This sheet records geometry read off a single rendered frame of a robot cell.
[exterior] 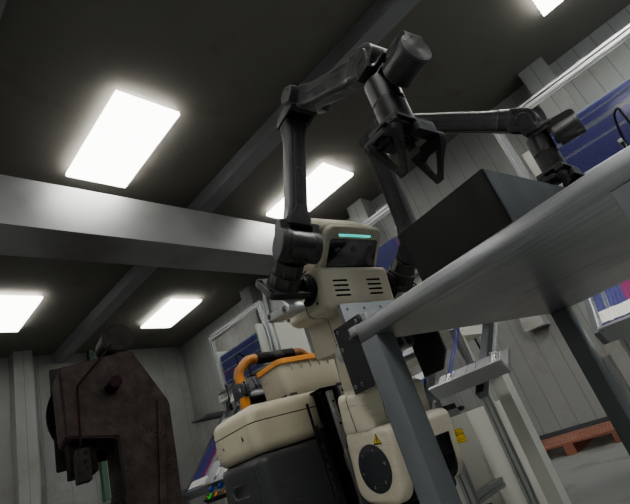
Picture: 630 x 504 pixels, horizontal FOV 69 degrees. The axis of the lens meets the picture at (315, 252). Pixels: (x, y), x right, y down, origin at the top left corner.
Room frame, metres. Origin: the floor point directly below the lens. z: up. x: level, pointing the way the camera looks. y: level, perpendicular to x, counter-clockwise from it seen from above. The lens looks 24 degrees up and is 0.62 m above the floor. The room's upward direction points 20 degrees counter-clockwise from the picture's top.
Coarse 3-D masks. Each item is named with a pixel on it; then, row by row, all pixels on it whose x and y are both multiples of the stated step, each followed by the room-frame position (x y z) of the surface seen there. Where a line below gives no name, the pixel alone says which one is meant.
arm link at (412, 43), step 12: (408, 36) 0.55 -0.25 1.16; (360, 48) 0.61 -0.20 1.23; (396, 48) 0.55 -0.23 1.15; (408, 48) 0.54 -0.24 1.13; (420, 48) 0.56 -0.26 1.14; (360, 60) 0.62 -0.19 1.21; (384, 60) 0.60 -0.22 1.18; (396, 60) 0.56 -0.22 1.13; (408, 60) 0.55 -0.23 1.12; (420, 60) 0.55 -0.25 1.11; (360, 72) 0.62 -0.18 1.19; (372, 72) 0.62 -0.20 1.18; (384, 72) 0.58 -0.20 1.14; (396, 72) 0.57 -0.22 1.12; (408, 72) 0.57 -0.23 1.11; (396, 84) 0.59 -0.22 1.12; (408, 84) 0.60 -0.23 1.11
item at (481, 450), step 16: (464, 416) 2.42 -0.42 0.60; (480, 416) 2.50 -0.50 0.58; (464, 432) 2.44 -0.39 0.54; (480, 432) 2.45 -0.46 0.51; (512, 432) 2.70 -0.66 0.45; (464, 448) 2.46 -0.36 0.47; (480, 448) 2.41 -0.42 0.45; (496, 448) 2.51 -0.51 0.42; (480, 464) 2.43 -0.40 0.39; (496, 464) 2.46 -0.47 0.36; (528, 464) 2.71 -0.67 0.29; (480, 480) 2.45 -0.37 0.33; (512, 480) 2.53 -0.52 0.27; (496, 496) 2.42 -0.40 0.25; (512, 496) 2.47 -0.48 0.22; (544, 496) 2.72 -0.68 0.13
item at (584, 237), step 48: (576, 192) 0.46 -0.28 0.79; (624, 192) 0.43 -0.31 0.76; (528, 240) 0.51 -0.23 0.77; (576, 240) 0.58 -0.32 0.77; (624, 240) 0.67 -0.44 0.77; (432, 288) 0.61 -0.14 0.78; (480, 288) 0.65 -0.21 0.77; (528, 288) 0.77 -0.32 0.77; (576, 288) 0.95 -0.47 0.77; (384, 336) 0.72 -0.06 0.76; (576, 336) 1.17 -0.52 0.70; (384, 384) 0.72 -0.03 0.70; (432, 432) 0.73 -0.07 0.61; (624, 432) 1.17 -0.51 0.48; (432, 480) 0.71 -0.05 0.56
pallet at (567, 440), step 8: (600, 424) 5.14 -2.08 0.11; (608, 424) 4.94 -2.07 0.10; (568, 432) 5.42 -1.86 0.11; (576, 432) 5.18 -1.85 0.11; (584, 432) 4.95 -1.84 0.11; (592, 432) 4.75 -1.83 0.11; (600, 432) 4.57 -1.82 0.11; (608, 432) 4.50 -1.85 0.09; (616, 432) 4.47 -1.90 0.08; (544, 440) 5.46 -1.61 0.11; (552, 440) 5.26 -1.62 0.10; (560, 440) 4.99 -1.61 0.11; (568, 440) 4.79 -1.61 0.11; (576, 440) 4.66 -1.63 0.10; (584, 440) 4.99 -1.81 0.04; (616, 440) 4.49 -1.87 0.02; (552, 448) 4.79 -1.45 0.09; (568, 448) 4.71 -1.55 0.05; (576, 448) 4.71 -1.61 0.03
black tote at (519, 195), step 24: (456, 192) 0.61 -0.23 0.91; (480, 192) 0.59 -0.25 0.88; (504, 192) 0.59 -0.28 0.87; (528, 192) 0.64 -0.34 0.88; (552, 192) 0.70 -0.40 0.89; (432, 216) 0.65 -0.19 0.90; (456, 216) 0.62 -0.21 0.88; (480, 216) 0.60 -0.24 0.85; (504, 216) 0.58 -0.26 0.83; (408, 240) 0.69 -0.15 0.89; (432, 240) 0.66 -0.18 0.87; (456, 240) 0.64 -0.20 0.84; (480, 240) 0.61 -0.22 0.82; (432, 264) 0.68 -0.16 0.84
